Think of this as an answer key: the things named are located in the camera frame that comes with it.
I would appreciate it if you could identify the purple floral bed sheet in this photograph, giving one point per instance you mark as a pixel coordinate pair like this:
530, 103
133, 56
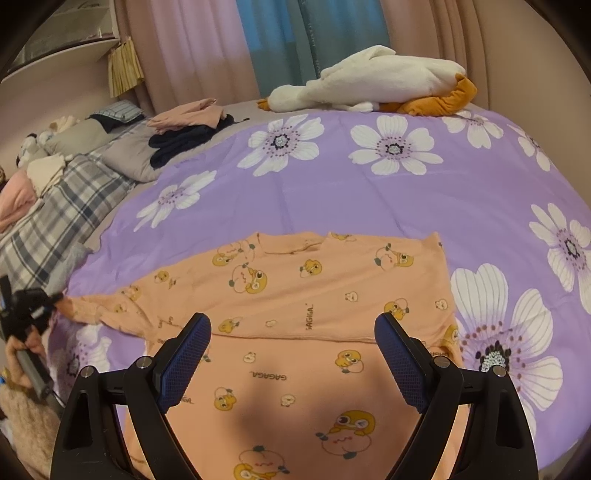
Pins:
515, 234

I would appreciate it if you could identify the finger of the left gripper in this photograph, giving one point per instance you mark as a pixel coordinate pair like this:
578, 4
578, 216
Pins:
53, 299

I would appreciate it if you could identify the orange duck print shirt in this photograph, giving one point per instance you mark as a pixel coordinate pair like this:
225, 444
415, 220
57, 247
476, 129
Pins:
293, 384

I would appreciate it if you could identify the pink curtain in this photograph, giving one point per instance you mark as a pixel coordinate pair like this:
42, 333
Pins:
190, 50

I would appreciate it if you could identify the teal blue curtain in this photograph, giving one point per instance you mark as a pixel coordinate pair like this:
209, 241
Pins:
290, 42

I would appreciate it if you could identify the pink cloth pile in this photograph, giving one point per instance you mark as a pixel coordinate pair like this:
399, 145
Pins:
17, 197

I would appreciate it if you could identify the brown fluffy rug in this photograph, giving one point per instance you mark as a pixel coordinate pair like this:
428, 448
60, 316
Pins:
34, 430

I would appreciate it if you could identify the striped pillow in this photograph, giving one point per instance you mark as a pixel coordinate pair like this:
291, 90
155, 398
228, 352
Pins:
118, 115

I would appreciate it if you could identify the person's left hand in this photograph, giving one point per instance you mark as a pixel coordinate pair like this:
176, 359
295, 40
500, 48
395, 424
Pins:
33, 343

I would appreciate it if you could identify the cream folded cloth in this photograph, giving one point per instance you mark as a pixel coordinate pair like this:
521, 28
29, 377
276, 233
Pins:
45, 172

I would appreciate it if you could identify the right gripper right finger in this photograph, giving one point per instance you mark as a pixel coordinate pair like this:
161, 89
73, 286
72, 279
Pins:
497, 442

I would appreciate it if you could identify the olive grey pillow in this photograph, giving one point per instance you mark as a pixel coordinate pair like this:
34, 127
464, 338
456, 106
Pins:
82, 138

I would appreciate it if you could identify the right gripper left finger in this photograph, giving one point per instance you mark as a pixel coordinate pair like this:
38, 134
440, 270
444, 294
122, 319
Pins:
89, 443

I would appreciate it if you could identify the pink folded garment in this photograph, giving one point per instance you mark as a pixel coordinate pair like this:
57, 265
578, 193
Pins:
202, 112

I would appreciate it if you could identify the dark navy folded garment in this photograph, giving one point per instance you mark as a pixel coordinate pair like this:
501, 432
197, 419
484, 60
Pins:
173, 142

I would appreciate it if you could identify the white goose plush toy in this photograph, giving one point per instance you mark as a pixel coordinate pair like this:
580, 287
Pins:
377, 79

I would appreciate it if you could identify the grey plaid blanket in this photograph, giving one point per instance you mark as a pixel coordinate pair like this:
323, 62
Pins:
67, 214

